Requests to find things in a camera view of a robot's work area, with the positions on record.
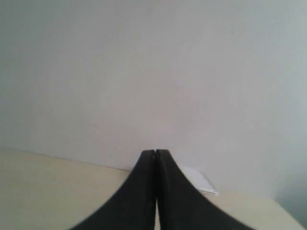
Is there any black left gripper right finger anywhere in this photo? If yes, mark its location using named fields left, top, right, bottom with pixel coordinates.
left=155, top=149, right=252, bottom=230

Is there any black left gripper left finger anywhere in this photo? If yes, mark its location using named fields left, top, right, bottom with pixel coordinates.
left=72, top=150, right=156, bottom=230

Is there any white lidded plastic container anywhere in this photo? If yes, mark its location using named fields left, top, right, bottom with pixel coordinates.
left=179, top=166, right=219, bottom=196

